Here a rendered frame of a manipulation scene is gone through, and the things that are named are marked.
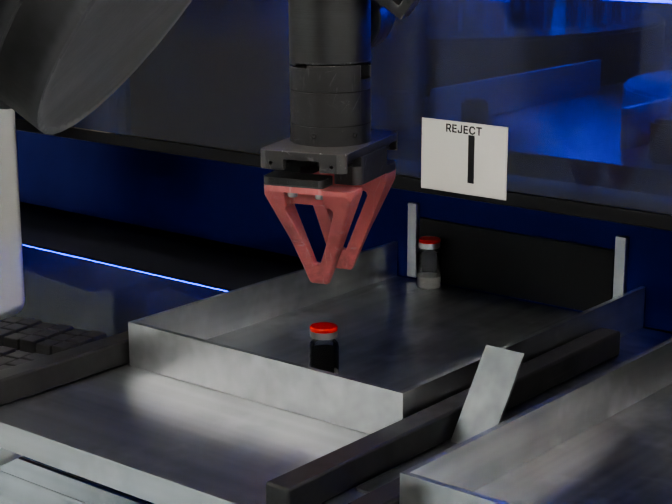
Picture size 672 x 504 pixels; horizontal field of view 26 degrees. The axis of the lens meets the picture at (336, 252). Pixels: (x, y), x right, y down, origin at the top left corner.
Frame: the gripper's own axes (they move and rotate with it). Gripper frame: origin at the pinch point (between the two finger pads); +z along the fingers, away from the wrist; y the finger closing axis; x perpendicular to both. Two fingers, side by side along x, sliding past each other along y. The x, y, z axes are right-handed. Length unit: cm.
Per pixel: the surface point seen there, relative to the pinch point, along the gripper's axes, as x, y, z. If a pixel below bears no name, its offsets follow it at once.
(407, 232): 5.8, 30.5, 5.1
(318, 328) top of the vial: 0.4, -1.6, 4.4
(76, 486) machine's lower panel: 46, 32, 38
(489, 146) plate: -5.7, 19.0, -5.8
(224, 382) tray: 6.5, -4.7, 8.3
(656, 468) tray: -25.2, -6.9, 9.0
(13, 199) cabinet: 48, 28, 5
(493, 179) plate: -6.1, 18.8, -3.1
